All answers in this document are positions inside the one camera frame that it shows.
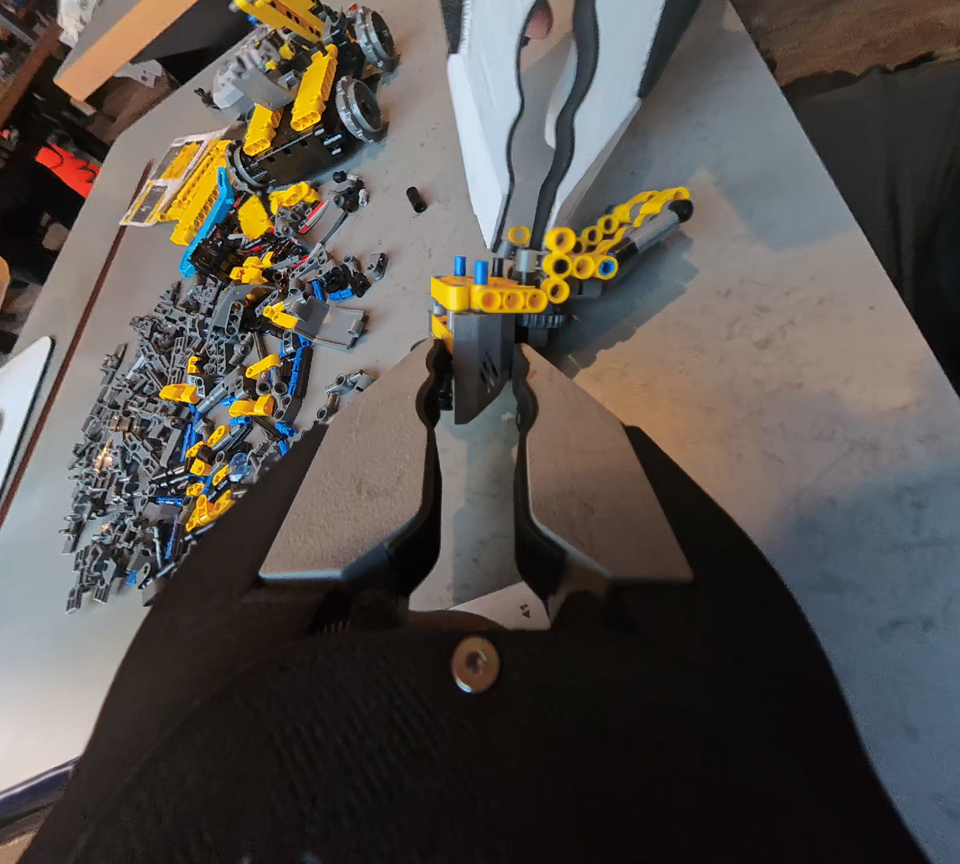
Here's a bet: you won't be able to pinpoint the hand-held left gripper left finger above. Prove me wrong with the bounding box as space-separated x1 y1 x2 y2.
258 339 445 610

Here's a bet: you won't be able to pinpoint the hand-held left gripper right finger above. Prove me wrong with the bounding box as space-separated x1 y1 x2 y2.
512 342 694 606

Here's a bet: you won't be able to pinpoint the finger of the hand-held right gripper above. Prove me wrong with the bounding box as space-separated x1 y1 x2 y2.
447 0 560 252
528 0 685 243

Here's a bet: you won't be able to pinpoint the yellow black brick vehicle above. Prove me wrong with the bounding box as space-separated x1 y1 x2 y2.
195 0 395 189

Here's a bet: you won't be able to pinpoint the yellow brick assembly with gear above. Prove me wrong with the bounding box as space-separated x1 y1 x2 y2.
429 252 571 426

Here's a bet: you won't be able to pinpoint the yellow brick arm with piston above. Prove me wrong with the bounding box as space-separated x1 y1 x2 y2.
504 187 695 303

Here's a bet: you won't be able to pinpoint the grey desk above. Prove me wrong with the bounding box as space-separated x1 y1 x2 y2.
0 0 960 864

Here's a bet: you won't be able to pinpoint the grey curved panel brick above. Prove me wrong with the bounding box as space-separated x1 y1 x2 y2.
298 297 369 351

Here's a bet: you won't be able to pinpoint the pile of loose building bricks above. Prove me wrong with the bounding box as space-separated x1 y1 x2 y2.
63 166 391 614

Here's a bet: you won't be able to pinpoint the yellow and blue beam stack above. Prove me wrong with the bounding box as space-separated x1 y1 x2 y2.
168 136 260 280

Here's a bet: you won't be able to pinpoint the person's legs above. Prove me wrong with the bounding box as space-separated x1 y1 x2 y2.
780 57 960 385

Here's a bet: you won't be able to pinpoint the orange wooden table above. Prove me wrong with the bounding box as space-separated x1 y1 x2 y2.
54 0 310 104

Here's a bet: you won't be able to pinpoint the clear sticker sheet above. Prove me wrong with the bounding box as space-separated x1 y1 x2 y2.
120 132 207 228

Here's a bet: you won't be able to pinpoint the red object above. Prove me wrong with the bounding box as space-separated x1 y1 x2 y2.
33 144 102 199

